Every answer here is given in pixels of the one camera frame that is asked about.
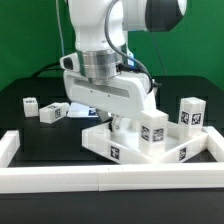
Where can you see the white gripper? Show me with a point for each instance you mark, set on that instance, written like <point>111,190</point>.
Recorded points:
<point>125,95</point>

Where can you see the white square table top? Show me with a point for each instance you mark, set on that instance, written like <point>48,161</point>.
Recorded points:
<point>125,147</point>

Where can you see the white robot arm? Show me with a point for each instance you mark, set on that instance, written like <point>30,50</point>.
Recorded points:
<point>101,73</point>

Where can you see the white marker sheet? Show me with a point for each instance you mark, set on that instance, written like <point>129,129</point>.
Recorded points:
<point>77,110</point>

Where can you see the white U-shaped obstacle fence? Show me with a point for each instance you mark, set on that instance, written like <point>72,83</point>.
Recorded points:
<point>110,178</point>

